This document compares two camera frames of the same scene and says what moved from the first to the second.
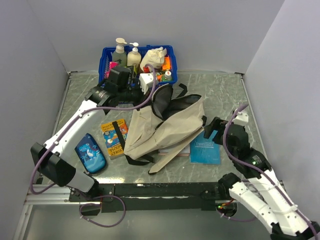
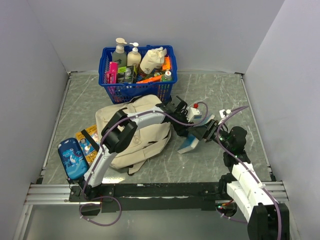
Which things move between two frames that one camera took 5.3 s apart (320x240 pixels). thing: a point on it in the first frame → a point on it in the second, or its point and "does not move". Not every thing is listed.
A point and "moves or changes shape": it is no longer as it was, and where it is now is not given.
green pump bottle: [120, 53] does not move
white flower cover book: [185, 152] → [190, 143]
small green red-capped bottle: [167, 77] does not move
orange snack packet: [166, 65] does not move
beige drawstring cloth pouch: [155, 56] does not move
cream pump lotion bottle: [134, 57] does not move
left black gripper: [143, 99] → [182, 130]
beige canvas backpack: [164, 127] moves or changes shape
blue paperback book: [204, 150] → [209, 117]
